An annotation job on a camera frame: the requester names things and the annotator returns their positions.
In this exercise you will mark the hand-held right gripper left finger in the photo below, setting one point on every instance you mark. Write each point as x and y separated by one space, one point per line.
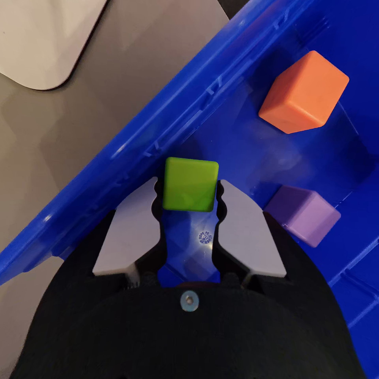
124 234

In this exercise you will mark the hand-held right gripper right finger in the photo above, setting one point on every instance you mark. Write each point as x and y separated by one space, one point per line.
251 237

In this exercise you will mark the purple cube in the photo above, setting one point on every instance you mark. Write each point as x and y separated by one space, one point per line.
308 216

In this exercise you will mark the green cube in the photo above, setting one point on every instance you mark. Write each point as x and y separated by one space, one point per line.
189 183

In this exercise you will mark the blue plastic bin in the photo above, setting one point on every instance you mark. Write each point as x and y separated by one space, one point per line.
237 142

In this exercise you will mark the orange cube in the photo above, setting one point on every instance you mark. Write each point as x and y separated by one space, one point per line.
302 94

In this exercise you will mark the white metal stand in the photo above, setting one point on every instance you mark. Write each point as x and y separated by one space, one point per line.
38 38

